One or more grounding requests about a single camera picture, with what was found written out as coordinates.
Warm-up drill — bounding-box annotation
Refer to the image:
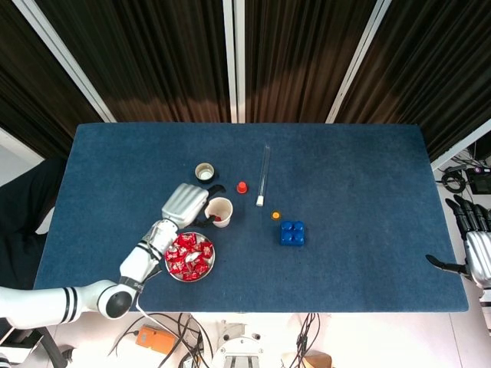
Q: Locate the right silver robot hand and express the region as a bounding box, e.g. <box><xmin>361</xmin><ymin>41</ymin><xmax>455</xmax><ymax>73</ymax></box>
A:
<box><xmin>424</xmin><ymin>194</ymin><xmax>491</xmax><ymax>289</ymax></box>

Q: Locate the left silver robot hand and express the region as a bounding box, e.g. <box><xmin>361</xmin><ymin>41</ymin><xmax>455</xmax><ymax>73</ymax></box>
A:
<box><xmin>161</xmin><ymin>182</ymin><xmax>228</xmax><ymax>230</ymax></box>

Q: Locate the white paper cup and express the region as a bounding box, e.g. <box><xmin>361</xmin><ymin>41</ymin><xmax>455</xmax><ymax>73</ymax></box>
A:
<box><xmin>206</xmin><ymin>196</ymin><xmax>234</xmax><ymax>228</ymax></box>

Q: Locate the metal plate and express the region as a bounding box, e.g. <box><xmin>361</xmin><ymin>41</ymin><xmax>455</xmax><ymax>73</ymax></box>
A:
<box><xmin>164</xmin><ymin>231</ymin><xmax>216</xmax><ymax>284</ymax></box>

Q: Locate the glass test tube white stopper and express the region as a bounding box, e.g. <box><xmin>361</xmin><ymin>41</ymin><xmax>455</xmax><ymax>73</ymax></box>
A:
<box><xmin>255</xmin><ymin>143</ymin><xmax>272</xmax><ymax>208</ymax></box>

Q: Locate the black electronic box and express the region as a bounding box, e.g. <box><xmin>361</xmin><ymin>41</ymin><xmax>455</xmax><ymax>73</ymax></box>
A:
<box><xmin>464</xmin><ymin>165</ymin><xmax>491</xmax><ymax>195</ymax></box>

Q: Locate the blue building block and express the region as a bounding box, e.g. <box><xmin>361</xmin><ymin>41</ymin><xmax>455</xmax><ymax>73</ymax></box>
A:
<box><xmin>278</xmin><ymin>219</ymin><xmax>308</xmax><ymax>247</ymax></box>

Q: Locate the orange box device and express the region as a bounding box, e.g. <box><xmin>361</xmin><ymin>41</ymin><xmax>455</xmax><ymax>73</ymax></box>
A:
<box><xmin>136</xmin><ymin>324</ymin><xmax>180</xmax><ymax>356</ymax></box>

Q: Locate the blue felt table cover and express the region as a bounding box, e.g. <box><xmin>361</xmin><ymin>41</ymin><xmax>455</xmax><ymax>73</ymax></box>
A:
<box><xmin>33</xmin><ymin>122</ymin><xmax>470</xmax><ymax>314</ymax></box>

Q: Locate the dark brown curtain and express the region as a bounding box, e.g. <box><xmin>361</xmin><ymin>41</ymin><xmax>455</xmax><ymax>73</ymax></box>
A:
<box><xmin>244</xmin><ymin>0</ymin><xmax>379</xmax><ymax>123</ymax></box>
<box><xmin>337</xmin><ymin>0</ymin><xmax>491</xmax><ymax>162</ymax></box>
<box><xmin>0</xmin><ymin>0</ymin><xmax>105</xmax><ymax>159</ymax></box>
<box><xmin>36</xmin><ymin>0</ymin><xmax>231</xmax><ymax>123</ymax></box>

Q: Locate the white robot torso base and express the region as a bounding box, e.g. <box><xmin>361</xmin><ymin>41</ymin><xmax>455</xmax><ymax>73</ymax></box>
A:
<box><xmin>209</xmin><ymin>320</ymin><xmax>266</xmax><ymax>368</ymax></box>

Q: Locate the black fabric bundle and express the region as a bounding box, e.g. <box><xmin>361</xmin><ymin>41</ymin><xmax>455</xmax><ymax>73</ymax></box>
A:
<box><xmin>0</xmin><ymin>155</ymin><xmax>69</xmax><ymax>291</ymax></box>

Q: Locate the brown cardboard piece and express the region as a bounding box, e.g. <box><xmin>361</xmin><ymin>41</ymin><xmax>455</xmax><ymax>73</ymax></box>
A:
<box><xmin>281</xmin><ymin>350</ymin><xmax>333</xmax><ymax>368</ymax></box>

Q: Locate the black coiled cable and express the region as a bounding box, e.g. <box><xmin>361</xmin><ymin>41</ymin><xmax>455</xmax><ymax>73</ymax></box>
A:
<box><xmin>440</xmin><ymin>168</ymin><xmax>467</xmax><ymax>193</ymax></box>

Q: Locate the white frame post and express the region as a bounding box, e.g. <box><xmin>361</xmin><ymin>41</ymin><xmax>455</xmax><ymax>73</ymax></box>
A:
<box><xmin>325</xmin><ymin>0</ymin><xmax>394</xmax><ymax>124</ymax></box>
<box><xmin>222</xmin><ymin>0</ymin><xmax>246</xmax><ymax>123</ymax></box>
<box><xmin>12</xmin><ymin>0</ymin><xmax>117</xmax><ymax>123</ymax></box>
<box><xmin>430</xmin><ymin>117</ymin><xmax>491</xmax><ymax>172</ymax></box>

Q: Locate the black cable bundle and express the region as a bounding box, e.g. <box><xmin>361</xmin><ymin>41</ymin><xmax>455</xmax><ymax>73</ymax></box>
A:
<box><xmin>289</xmin><ymin>312</ymin><xmax>321</xmax><ymax>368</ymax></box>
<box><xmin>107</xmin><ymin>312</ymin><xmax>215</xmax><ymax>368</ymax></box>

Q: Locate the dark grey curved hose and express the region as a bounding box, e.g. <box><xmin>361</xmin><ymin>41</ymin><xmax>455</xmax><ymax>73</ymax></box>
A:
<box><xmin>40</xmin><ymin>327</ymin><xmax>74</xmax><ymax>368</ymax></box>

